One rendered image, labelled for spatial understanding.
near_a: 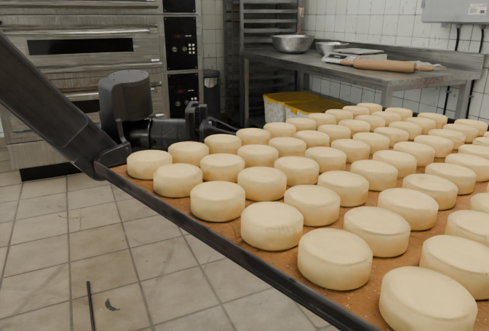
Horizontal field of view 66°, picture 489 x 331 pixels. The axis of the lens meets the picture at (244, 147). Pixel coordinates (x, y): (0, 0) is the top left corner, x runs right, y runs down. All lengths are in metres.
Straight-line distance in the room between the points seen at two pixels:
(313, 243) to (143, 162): 0.22
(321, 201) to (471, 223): 0.12
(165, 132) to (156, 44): 2.54
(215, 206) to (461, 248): 0.19
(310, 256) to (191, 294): 1.61
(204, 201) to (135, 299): 1.57
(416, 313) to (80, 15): 2.95
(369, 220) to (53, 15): 2.87
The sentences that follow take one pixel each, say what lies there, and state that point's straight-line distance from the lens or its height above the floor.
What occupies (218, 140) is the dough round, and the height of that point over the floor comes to 1.04.
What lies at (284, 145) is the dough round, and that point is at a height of 1.04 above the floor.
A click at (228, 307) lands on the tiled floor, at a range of 1.79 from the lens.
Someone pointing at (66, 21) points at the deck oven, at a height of 1.16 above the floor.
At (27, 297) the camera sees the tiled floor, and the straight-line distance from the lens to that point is 2.08.
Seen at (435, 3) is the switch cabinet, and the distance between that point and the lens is 2.70.
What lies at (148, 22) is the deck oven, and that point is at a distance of 3.11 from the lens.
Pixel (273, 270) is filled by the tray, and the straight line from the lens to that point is 0.26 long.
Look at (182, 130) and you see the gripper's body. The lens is 0.57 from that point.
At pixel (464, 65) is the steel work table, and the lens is 2.71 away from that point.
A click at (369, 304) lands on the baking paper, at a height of 1.03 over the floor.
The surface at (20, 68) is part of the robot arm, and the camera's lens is 0.48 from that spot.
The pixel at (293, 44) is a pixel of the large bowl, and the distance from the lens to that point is 3.32.
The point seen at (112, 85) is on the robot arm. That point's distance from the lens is 0.55.
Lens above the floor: 1.20
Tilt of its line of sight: 19 degrees down
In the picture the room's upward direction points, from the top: straight up
